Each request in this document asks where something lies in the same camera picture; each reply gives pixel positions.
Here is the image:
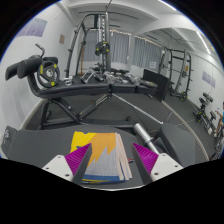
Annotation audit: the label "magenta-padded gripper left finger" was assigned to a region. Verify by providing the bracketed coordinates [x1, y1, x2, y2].
[41, 142, 94, 185]

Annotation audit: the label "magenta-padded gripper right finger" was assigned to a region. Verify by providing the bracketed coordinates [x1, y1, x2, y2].
[131, 142, 185, 185]

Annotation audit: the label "yellow orange printed towel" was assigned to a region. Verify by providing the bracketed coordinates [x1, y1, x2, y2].
[69, 130, 134, 185]

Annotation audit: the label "chrome barbell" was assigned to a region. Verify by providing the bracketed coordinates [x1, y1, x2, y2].
[132, 122, 161, 155]

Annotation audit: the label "black padded seat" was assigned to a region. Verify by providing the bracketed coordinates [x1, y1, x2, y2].
[156, 122, 198, 168]

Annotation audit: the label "black flat padded bench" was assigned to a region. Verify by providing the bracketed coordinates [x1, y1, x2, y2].
[0, 124, 162, 188]

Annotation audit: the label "black bench with leg rollers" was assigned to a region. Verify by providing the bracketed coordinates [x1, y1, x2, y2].
[4, 54, 160, 130]

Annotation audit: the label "black yellow small exercise machines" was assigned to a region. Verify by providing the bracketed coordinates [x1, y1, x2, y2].
[192, 92, 220, 135]

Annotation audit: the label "black plyo box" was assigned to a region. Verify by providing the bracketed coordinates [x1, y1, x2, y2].
[142, 68, 170, 102]

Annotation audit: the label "chrome dumbbell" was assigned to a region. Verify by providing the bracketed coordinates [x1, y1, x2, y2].
[124, 72, 143, 86]
[102, 70, 117, 85]

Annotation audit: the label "black yellow-marked weight plate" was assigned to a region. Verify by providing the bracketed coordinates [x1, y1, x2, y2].
[36, 60, 62, 89]

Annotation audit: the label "black power rack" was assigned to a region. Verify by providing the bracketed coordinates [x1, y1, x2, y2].
[159, 46, 194, 102]

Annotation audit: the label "black weight plate on machine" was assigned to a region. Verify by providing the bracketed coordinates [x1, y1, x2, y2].
[94, 40, 111, 57]

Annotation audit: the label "pair of purple wall posters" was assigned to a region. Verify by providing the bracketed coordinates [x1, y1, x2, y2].
[201, 70, 217, 86]

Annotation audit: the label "grey smith machine frame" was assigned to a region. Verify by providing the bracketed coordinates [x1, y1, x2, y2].
[64, 11, 113, 80]

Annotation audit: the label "purple wall poster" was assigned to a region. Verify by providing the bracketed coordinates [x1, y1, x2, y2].
[16, 17, 49, 38]

